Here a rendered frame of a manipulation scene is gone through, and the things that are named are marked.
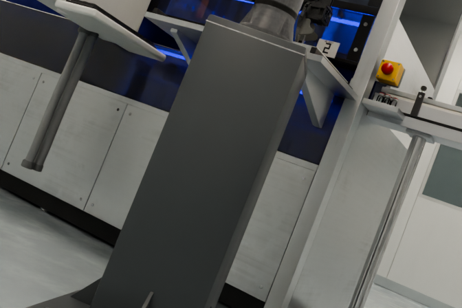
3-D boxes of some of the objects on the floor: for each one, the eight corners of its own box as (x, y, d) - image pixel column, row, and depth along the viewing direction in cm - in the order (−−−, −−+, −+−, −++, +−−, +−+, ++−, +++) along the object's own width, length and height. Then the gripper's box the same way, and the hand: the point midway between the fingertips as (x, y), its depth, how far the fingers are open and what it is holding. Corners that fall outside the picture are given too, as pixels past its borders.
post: (262, 326, 218) (466, -199, 233) (277, 334, 215) (482, -199, 230) (256, 326, 212) (464, -212, 227) (270, 335, 209) (480, -211, 224)
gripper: (331, -15, 208) (309, 43, 206) (340, -1, 217) (319, 54, 216) (309, -19, 212) (287, 38, 211) (319, -6, 221) (298, 49, 220)
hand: (297, 40), depth 215 cm, fingers closed
